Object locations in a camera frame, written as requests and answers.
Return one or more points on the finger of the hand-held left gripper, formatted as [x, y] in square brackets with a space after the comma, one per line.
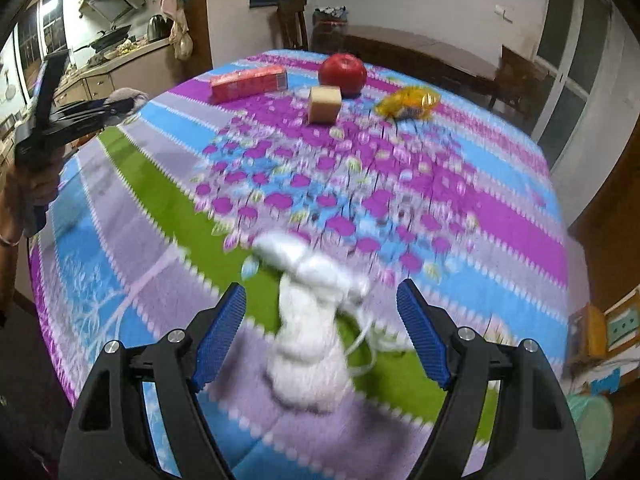
[95, 105]
[95, 117]

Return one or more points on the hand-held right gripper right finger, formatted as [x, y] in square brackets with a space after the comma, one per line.
[422, 335]

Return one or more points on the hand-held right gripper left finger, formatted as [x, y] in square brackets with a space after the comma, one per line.
[220, 340]

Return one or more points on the grey plush toy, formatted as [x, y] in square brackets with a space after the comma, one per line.
[127, 99]

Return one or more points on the white tissue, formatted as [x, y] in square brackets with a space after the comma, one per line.
[305, 350]

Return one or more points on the green trash bin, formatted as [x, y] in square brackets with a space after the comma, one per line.
[592, 435]

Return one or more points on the person's left forearm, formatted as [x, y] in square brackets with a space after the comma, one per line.
[10, 260]

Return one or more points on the person's left hand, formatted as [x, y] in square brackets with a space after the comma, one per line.
[37, 185]

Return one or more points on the kitchen counter cabinet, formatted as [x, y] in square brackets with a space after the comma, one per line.
[100, 75]

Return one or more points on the black wok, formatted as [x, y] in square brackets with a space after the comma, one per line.
[112, 37]

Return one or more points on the kitchen window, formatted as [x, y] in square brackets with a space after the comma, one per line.
[45, 25]

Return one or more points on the steel kettle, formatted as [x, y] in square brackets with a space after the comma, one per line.
[159, 27]

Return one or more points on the beige hanging bag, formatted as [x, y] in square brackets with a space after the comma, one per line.
[181, 42]

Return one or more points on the red rectangular box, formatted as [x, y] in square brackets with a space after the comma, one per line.
[245, 85]

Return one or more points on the striped floral tablecloth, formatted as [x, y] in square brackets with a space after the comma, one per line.
[350, 185]

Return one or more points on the dark wooden chair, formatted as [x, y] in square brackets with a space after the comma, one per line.
[292, 25]
[515, 80]

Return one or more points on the beige cube block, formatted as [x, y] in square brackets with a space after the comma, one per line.
[324, 106]

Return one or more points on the yellow snack wrapper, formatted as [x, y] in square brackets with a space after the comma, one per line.
[407, 102]

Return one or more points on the brown wooden door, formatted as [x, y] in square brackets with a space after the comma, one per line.
[620, 210]

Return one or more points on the dark full sack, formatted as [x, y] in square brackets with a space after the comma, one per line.
[330, 30]

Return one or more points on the red apple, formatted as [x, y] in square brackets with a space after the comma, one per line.
[342, 72]

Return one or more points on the dark wooden table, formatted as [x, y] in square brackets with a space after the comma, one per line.
[425, 57]

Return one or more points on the glass double door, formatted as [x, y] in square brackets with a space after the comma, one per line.
[570, 60]

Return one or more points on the white wall switch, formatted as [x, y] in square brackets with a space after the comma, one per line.
[503, 12]

